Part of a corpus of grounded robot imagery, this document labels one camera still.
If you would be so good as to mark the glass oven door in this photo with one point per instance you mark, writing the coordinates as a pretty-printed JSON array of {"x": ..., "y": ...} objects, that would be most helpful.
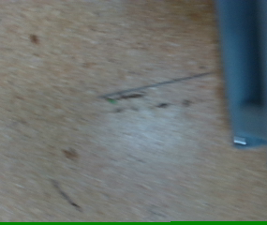
[{"x": 242, "y": 62}]

